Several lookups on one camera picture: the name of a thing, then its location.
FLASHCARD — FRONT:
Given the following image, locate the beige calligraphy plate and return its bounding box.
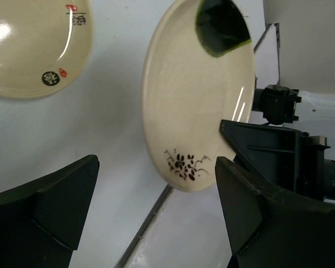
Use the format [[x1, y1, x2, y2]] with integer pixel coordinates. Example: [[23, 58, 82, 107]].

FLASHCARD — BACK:
[[0, 1, 93, 98]]

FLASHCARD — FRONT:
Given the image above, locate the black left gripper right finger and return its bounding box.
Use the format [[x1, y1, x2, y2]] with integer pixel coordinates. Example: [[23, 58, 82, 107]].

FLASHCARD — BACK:
[[215, 157, 335, 267]]

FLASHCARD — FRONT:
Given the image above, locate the aluminium table rail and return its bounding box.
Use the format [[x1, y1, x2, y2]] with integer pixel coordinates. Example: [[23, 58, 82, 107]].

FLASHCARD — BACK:
[[114, 185, 173, 268]]

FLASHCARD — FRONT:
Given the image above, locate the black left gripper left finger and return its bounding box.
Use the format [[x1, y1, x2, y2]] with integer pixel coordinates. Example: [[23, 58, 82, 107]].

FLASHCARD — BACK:
[[0, 155, 99, 267]]

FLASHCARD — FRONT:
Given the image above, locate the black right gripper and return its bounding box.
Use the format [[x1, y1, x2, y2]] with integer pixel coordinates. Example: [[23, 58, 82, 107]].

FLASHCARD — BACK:
[[219, 120, 335, 205]]

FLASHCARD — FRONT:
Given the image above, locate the cream floral green plate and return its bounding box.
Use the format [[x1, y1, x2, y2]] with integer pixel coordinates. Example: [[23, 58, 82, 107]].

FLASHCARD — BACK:
[[142, 1, 255, 192]]

